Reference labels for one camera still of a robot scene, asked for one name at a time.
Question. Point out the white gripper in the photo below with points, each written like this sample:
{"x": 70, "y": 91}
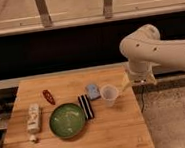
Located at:
{"x": 138, "y": 71}

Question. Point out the green ceramic bowl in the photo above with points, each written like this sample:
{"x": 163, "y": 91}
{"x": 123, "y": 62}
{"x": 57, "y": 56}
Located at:
{"x": 67, "y": 120}

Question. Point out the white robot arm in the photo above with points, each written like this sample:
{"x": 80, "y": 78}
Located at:
{"x": 144, "y": 47}

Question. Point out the blue sponge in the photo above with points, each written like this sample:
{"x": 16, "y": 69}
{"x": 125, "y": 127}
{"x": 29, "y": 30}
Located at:
{"x": 93, "y": 91}

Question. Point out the black striped eraser block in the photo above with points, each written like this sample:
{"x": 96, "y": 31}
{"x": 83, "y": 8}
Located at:
{"x": 84, "y": 102}

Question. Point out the red chili pepper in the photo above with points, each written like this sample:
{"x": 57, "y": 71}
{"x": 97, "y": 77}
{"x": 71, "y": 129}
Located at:
{"x": 48, "y": 96}

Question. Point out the white tube bottle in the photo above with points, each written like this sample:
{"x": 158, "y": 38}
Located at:
{"x": 34, "y": 122}

